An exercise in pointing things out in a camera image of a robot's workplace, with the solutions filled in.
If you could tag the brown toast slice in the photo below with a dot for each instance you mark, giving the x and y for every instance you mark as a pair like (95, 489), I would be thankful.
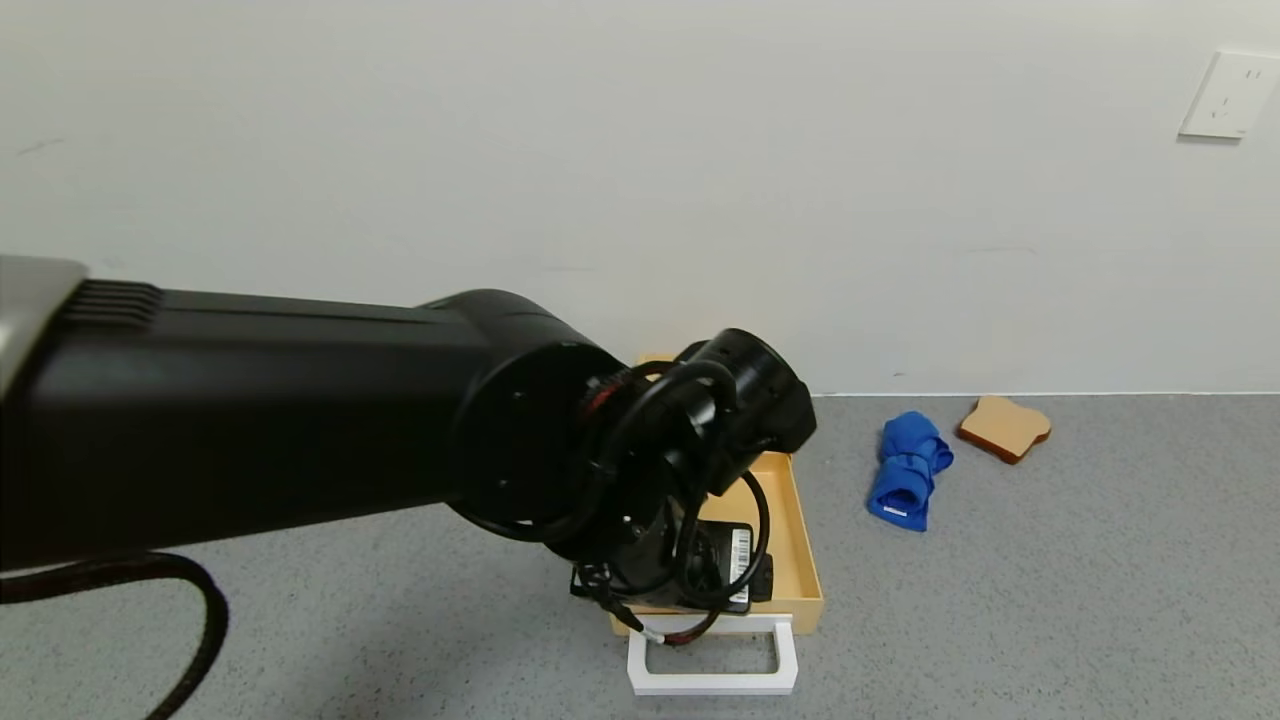
(1005, 425)

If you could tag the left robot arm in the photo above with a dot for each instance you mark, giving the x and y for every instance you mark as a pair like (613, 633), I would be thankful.
(300, 420)

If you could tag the blue rolled cloth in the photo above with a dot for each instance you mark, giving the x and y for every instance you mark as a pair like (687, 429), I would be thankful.
(905, 480)

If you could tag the white wall socket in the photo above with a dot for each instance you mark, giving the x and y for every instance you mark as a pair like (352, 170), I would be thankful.
(1232, 92)

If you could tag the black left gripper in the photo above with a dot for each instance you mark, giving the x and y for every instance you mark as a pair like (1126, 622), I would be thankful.
(738, 564)

